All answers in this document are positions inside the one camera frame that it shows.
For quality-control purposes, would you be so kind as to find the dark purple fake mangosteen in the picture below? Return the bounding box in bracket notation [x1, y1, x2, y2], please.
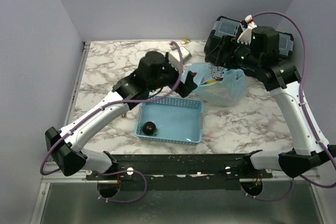
[142, 121, 158, 136]

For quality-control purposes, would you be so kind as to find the light blue plastic bag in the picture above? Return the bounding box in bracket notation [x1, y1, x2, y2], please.
[182, 63, 248, 107]

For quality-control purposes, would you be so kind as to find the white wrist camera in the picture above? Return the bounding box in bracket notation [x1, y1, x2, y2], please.
[237, 15, 257, 45]
[169, 45, 192, 70]

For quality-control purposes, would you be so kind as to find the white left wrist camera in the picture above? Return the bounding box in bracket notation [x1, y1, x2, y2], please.
[169, 45, 192, 70]

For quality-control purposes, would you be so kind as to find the small yellow white tag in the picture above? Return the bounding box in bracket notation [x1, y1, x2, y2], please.
[181, 39, 190, 45]

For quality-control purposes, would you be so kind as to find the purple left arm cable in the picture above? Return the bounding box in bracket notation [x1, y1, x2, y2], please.
[39, 41, 184, 204]

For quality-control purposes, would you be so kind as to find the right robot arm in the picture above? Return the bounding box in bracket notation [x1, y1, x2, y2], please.
[204, 25, 335, 178]

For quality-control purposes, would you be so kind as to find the aluminium extrusion bar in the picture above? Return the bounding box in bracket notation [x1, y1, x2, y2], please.
[266, 169, 320, 180]
[41, 161, 90, 184]

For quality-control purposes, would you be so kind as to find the aluminium left side rail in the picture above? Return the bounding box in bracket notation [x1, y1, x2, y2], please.
[64, 41, 91, 126]

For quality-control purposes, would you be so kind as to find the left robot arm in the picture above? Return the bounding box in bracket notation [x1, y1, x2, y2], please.
[45, 51, 197, 179]

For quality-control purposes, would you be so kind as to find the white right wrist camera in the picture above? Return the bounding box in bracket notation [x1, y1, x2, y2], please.
[237, 15, 257, 45]

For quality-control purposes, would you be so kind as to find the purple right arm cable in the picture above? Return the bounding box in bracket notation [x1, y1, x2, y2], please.
[239, 11, 336, 202]

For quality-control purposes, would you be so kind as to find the light blue plastic basket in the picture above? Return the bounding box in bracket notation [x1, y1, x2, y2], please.
[134, 97, 204, 145]

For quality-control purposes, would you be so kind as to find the aluminium extrusion bar right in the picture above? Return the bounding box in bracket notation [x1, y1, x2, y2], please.
[266, 169, 320, 180]

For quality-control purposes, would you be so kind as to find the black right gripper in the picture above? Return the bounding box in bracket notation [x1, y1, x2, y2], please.
[205, 34, 262, 71]

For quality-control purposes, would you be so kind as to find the aluminium extrusion bar left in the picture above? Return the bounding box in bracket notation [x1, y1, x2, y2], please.
[41, 161, 90, 184]

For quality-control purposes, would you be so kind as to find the black front mounting rail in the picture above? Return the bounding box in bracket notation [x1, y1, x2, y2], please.
[86, 153, 279, 191]

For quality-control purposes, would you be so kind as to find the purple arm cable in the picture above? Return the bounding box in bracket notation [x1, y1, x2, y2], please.
[39, 41, 184, 204]
[239, 11, 336, 202]

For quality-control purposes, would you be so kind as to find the black plastic toolbox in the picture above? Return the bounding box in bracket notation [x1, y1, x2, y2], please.
[210, 16, 294, 67]

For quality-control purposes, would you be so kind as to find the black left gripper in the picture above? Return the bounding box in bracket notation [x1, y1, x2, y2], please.
[148, 52, 197, 97]

